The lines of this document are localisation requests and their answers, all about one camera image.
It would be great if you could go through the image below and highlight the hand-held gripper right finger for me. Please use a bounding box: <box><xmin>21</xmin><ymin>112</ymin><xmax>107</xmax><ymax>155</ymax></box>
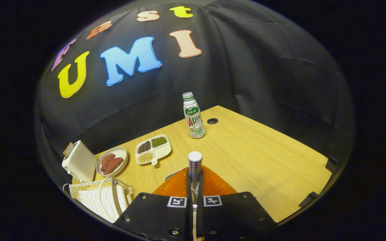
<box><xmin>198</xmin><ymin>165</ymin><xmax>277</xmax><ymax>241</ymax></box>

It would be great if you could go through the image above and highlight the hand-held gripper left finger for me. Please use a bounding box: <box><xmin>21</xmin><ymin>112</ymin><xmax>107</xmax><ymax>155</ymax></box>
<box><xmin>114</xmin><ymin>166</ymin><xmax>193</xmax><ymax>241</ymax></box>

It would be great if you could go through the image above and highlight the spoon with checkered handle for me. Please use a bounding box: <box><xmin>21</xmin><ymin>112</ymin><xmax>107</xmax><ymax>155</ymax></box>
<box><xmin>188</xmin><ymin>151</ymin><xmax>203</xmax><ymax>240</ymax></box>

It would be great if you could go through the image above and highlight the white wire dish rack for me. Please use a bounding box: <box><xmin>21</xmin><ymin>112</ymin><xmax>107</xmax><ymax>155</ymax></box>
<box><xmin>62</xmin><ymin>176</ymin><xmax>134</xmax><ymax>224</ymax></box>

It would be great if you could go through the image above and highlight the white divided bean dish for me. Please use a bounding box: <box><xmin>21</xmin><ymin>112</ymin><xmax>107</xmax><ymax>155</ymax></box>
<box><xmin>135</xmin><ymin>134</ymin><xmax>172</xmax><ymax>166</ymax></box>

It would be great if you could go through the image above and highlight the small plate with sausages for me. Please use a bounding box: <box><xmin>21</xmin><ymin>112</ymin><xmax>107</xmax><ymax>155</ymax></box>
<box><xmin>96</xmin><ymin>147</ymin><xmax>128</xmax><ymax>177</ymax></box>

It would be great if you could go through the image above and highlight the white drink bottle green label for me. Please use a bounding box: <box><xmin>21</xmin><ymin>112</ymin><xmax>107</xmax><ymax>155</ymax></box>
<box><xmin>183</xmin><ymin>92</ymin><xmax>206</xmax><ymax>139</ymax></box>

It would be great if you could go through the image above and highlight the red sausage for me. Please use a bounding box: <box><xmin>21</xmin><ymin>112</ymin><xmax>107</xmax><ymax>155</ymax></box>
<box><xmin>104</xmin><ymin>157</ymin><xmax>124</xmax><ymax>175</ymax></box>
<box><xmin>101</xmin><ymin>153</ymin><xmax>116</xmax><ymax>173</ymax></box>

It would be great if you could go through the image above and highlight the white ribbed drain tray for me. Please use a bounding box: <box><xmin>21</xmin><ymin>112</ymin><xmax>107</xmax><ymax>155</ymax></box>
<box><xmin>77</xmin><ymin>184</ymin><xmax>130</xmax><ymax>223</ymax></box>

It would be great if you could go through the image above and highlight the black table edge clamp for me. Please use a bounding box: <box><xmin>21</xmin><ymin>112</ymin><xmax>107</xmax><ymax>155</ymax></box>
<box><xmin>325</xmin><ymin>156</ymin><xmax>337</xmax><ymax>173</ymax></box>
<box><xmin>299</xmin><ymin>191</ymin><xmax>319</xmax><ymax>208</ymax></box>

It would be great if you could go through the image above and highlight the white toaster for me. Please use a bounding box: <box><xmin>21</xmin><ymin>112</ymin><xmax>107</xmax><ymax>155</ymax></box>
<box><xmin>62</xmin><ymin>140</ymin><xmax>98</xmax><ymax>183</ymax></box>

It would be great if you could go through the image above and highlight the toast slice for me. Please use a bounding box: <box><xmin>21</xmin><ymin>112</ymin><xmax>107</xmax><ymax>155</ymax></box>
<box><xmin>63</xmin><ymin>142</ymin><xmax>75</xmax><ymax>158</ymax></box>

